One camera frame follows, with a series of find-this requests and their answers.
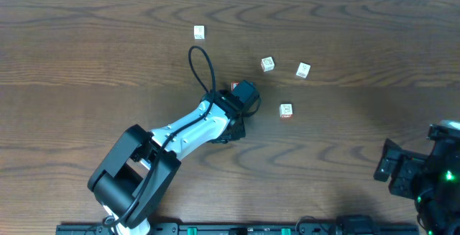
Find red letter I block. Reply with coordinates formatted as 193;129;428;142
231;82;239;91

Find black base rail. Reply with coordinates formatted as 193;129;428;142
55;215;420;235

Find snail picture block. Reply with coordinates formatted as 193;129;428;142
261;57;275;72

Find cream picture block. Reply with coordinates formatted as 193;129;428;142
296;63;311;78

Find plain cream wooden block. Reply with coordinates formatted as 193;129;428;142
193;25;206;40

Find left black cable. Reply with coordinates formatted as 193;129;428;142
102;45;262;229

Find red edged picture block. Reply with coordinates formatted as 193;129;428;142
280;103;293;119

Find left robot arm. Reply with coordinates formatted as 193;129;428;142
88;80;260;234

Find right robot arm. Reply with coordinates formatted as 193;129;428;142
373;120;459;234

